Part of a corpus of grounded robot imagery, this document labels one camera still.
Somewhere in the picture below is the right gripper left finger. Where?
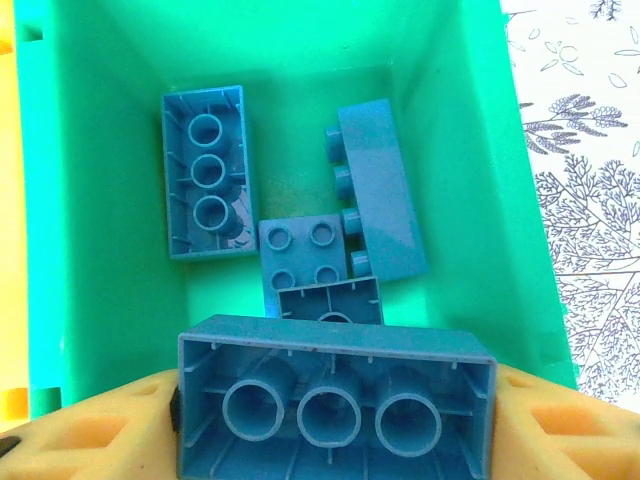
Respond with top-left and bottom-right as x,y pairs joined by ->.
0,369 -> 181,480

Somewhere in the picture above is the green plastic bin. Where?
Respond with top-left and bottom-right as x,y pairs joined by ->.
13,0 -> 581,426

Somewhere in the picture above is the small blue lego brick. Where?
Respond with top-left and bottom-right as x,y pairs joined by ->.
257,213 -> 350,321
276,275 -> 385,326

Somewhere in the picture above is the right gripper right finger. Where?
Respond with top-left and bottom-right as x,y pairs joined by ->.
492,362 -> 640,480

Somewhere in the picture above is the floral table cover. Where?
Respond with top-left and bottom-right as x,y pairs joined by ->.
499,0 -> 640,416

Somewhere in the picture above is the long blue lego brick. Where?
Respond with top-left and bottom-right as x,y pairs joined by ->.
177,313 -> 499,480
323,98 -> 430,284
159,84 -> 260,261

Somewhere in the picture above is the orange plastic bin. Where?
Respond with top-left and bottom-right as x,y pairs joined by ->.
0,0 -> 30,431

